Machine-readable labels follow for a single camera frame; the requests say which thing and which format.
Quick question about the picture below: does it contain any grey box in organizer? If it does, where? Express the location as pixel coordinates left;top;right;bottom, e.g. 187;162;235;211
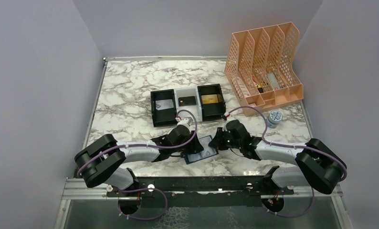
267;73;281;90

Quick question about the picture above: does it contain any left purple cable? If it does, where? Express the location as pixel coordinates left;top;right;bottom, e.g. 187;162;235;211
76;109;199;221

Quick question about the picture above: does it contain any orange plastic file organizer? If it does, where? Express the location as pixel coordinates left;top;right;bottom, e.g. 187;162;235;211
224;22;304;116

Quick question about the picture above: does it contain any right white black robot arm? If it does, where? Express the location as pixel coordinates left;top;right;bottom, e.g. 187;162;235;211
209;119;347;194

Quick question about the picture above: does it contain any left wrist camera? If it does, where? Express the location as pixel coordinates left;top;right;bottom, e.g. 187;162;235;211
177;117;193;129

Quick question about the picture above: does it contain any gold credit card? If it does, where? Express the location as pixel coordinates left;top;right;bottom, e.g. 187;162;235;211
201;94;221;104

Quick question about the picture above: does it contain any small white blue jar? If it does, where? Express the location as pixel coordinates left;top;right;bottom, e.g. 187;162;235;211
267;110;283;128

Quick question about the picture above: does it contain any yellow black item in organizer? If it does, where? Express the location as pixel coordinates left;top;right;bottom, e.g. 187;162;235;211
256;84;264;94

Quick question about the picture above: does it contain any navy blue card holder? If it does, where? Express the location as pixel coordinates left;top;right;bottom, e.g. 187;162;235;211
184;135;218;165

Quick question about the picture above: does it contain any black white three-compartment tray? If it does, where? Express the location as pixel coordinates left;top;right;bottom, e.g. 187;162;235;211
150;84;226;127

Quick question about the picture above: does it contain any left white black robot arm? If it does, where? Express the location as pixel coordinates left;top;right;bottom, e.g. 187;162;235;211
74;125;204;191

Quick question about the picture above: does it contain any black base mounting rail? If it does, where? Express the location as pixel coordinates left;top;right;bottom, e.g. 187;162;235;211
105;175;294;199

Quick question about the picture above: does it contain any silver credit card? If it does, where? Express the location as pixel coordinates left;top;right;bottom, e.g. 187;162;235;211
155;99;174;110

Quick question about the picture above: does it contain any purple cable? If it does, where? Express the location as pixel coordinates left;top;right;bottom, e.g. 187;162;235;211
76;109;199;221
221;105;348;219

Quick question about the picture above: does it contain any black credit card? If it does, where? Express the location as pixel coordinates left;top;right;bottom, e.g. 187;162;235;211
178;96;197;106

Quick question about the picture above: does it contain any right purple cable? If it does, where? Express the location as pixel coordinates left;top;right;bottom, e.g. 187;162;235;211
221;105;348;219

